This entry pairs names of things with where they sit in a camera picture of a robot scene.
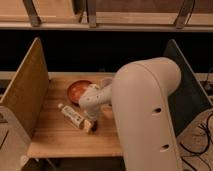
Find white labelled bottle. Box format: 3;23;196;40
58;104;84;129

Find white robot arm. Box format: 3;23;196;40
79;57;183;171

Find red wooden bowl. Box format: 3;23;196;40
67;80;91;105

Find black cables on floor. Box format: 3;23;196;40
179;111;213;171

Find white ceramic cup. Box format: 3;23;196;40
101;77;112;88

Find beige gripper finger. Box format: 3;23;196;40
84;119;92;134

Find wooden shelf frame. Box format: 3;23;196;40
0;0;213;33

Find left wooden side panel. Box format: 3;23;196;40
0;38;49;141

